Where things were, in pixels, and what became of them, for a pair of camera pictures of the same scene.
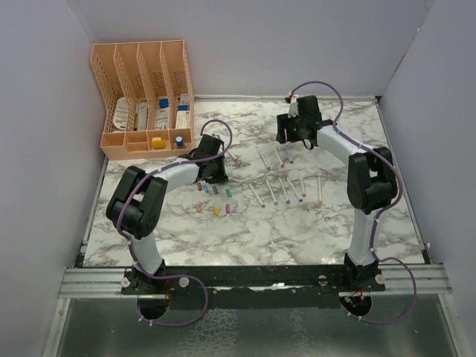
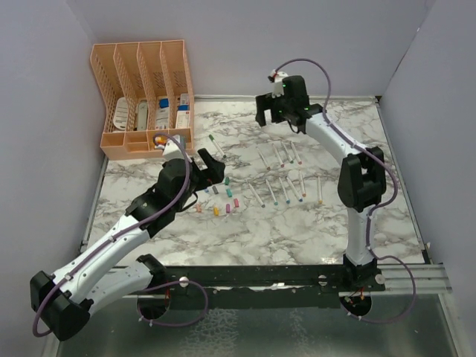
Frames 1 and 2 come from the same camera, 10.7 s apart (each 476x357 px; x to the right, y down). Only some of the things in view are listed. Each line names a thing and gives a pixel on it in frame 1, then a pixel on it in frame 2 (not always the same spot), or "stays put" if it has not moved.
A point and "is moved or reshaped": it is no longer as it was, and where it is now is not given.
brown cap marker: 302,184 stays put
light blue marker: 288,200 stays put
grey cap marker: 256,195 stays put
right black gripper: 282,121 -> 266,103
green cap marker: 232,155 is moved or reshaped
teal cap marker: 275,203 stays put
